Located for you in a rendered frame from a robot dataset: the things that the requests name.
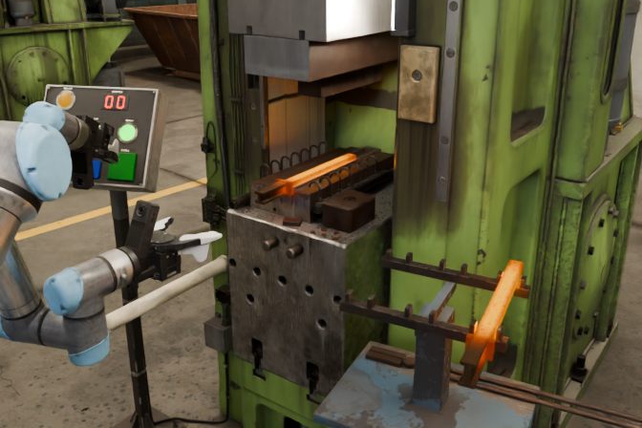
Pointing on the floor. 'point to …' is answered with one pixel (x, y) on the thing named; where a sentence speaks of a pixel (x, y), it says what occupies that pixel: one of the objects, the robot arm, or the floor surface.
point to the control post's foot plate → (148, 421)
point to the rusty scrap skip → (171, 36)
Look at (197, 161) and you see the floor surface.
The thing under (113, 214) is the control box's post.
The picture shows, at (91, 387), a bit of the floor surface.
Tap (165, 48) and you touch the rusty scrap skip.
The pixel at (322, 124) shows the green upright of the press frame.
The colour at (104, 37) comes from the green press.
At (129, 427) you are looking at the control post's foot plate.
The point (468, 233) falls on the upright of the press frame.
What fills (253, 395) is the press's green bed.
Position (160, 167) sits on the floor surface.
